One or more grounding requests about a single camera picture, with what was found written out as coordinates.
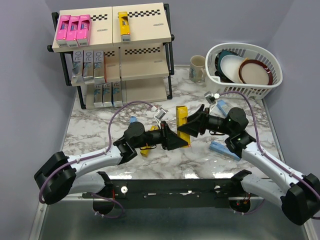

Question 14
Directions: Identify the dark teal bowl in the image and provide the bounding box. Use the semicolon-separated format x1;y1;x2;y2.
214;49;240;74

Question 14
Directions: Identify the red metallic toothpaste box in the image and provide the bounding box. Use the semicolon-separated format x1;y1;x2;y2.
71;50;84;87

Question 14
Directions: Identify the white plastic dish basket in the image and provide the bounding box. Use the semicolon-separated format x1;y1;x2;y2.
205;42;283;100

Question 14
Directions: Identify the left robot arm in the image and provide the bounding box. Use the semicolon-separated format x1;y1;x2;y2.
34;121;188;205

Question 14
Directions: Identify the pink toothpaste box long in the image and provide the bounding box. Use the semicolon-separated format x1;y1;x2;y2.
66;16;80;48

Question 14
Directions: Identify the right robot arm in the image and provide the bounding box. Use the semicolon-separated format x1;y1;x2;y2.
177;106;320;226

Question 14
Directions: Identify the light blue box far right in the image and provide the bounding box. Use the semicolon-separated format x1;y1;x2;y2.
217;100;231;117

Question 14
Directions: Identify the cream ceramic mug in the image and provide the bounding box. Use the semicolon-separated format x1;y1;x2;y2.
189;55;207;82

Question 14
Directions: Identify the metallic blue toothpaste box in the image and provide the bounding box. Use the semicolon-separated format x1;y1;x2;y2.
112;81;123;108
93;85;103;108
102;82;113;108

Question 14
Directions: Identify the white plate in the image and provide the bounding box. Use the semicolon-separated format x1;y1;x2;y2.
220;54;245;84

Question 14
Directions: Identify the light blue toothpaste box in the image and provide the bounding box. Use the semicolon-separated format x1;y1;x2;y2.
129;116;138;123

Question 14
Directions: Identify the yellow toothpaste box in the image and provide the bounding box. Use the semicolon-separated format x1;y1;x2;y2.
176;105;191;148
118;11;131;43
140;125;158;157

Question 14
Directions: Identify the red rimmed plate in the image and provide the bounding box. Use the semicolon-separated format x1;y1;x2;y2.
238;59;273;86

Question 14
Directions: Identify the silver foil toothpaste box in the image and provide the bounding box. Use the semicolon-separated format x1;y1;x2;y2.
82;50;94;84

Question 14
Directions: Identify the pink toothpaste box diagonal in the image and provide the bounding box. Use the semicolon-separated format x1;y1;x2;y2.
55;15;71;47

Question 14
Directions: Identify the beige three-tier shelf rack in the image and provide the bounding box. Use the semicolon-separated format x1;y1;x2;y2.
47;2;175;109

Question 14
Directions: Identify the black base bar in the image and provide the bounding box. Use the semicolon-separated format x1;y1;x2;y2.
82;174;261;210

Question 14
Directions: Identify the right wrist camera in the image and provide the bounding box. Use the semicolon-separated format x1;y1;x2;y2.
204;91;220;114

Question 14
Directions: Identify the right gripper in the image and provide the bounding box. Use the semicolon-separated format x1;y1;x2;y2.
177;103;234;137

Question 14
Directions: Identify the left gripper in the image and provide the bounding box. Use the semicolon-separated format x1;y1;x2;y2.
133;121;189;152

